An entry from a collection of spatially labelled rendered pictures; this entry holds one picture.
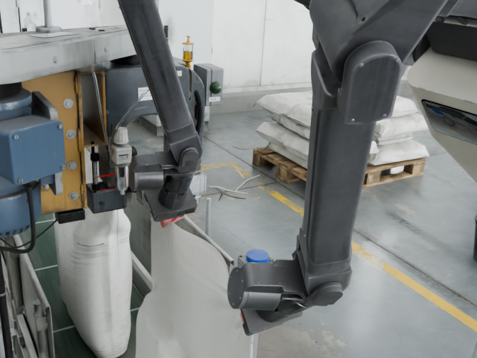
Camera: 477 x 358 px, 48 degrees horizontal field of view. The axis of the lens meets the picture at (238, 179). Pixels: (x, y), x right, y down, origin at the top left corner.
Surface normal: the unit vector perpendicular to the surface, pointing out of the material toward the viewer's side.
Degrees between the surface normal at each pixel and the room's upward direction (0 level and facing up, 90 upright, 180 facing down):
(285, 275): 32
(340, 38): 68
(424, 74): 40
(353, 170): 118
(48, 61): 90
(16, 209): 91
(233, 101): 90
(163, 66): 104
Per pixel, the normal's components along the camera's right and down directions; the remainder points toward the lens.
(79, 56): 0.93, 0.18
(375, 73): 0.15, 0.78
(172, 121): 0.25, 0.47
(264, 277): 0.32, -0.63
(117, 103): 0.51, 0.35
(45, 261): 0.06, -0.93
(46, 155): 0.83, 0.25
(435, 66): -0.51, -0.62
